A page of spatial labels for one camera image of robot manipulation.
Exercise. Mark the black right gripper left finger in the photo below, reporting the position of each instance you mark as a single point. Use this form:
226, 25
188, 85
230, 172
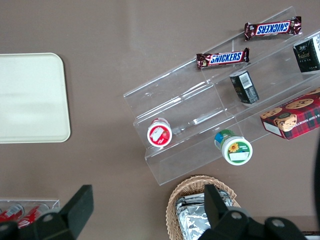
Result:
77, 210

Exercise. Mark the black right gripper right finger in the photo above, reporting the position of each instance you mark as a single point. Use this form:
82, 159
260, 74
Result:
217, 210

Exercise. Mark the light oval wicker basket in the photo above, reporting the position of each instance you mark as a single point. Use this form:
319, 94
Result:
172, 207

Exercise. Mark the white rectangular snack tray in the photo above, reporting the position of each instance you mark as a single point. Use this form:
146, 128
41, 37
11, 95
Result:
312, 233

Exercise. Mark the beige rectangular tray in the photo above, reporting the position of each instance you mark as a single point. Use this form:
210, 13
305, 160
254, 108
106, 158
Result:
32, 100

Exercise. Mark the clear acrylic bottle rack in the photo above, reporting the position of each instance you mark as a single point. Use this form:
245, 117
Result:
53, 203

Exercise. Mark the silver foil pack stack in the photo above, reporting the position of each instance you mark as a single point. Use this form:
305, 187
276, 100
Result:
190, 217

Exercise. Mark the red cola bottle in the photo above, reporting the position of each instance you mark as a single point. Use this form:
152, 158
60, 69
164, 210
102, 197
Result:
32, 216
10, 213

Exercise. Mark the green lid yogurt cup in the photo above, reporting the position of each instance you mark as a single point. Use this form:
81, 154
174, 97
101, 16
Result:
236, 151

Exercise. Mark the red lid yogurt cup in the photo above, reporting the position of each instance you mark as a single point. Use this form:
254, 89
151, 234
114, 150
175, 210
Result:
159, 134

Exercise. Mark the clear acrylic stepped display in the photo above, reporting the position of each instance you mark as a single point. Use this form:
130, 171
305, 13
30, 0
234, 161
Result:
180, 100

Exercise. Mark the red tartan cookie box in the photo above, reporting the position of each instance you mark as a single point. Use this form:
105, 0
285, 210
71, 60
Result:
295, 117

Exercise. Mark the small black carton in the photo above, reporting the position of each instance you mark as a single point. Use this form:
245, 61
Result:
307, 55
246, 87

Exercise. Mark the brown Snickers bar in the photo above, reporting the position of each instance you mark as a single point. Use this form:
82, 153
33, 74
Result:
225, 58
272, 28

